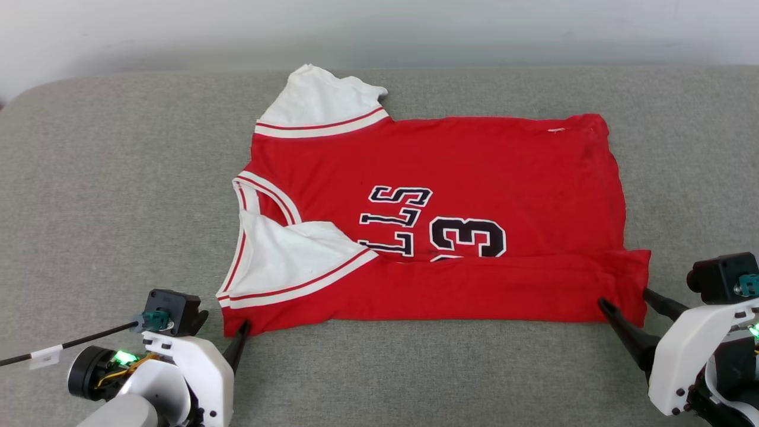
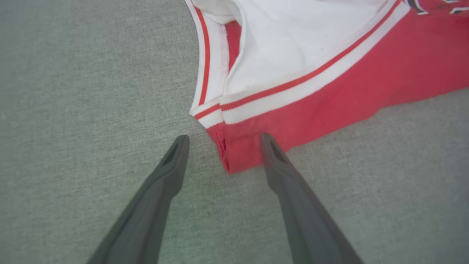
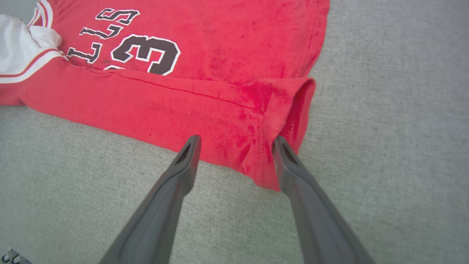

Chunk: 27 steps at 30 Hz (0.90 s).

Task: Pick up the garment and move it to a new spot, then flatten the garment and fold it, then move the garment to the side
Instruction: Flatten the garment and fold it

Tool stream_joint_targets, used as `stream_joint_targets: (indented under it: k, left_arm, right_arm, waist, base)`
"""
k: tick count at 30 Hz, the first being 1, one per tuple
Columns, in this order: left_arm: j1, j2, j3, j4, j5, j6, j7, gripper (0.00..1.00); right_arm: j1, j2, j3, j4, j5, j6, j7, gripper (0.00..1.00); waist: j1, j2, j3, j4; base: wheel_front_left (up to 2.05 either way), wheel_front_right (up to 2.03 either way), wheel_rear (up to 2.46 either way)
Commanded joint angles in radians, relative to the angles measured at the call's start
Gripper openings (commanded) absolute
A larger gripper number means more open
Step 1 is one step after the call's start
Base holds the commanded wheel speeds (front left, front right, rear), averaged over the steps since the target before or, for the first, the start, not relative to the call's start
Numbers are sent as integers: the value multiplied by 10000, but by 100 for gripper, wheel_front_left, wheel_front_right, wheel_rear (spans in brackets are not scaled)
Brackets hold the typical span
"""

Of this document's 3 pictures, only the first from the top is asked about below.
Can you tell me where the white cable label tag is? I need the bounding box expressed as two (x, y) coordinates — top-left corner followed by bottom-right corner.
(30, 345), (62, 370)

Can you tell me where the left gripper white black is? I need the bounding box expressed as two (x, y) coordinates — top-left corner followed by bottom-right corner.
(67, 320), (253, 427)

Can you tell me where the red and white basketball jersey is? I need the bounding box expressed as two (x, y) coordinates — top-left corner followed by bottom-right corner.
(216, 64), (652, 337)

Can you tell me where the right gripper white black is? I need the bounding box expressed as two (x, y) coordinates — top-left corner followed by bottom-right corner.
(598, 288), (759, 427)

